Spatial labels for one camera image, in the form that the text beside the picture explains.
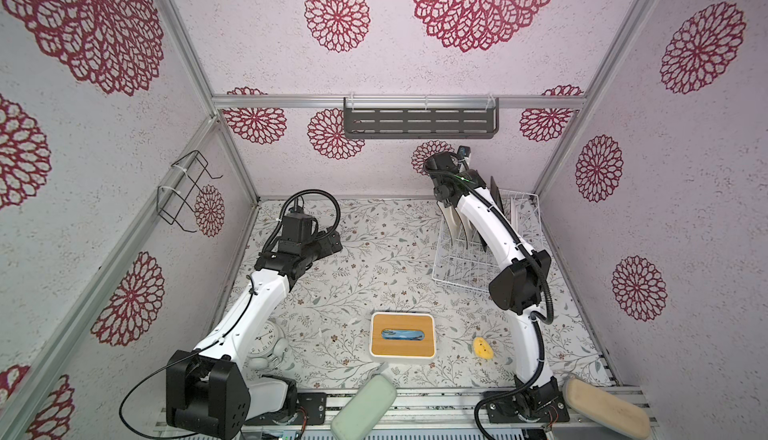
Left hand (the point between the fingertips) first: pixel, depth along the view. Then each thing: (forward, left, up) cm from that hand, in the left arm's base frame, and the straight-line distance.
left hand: (326, 245), depth 84 cm
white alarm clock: (-23, +15, -14) cm, 31 cm away
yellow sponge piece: (-24, -43, -16) cm, 52 cm away
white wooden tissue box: (-20, -21, -16) cm, 33 cm away
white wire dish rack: (+7, -43, -18) cm, 47 cm away
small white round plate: (+15, -59, -5) cm, 62 cm away
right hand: (+17, -39, +8) cm, 44 cm away
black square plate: (+21, -53, -1) cm, 57 cm away
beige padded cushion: (-38, -70, -16) cm, 82 cm away
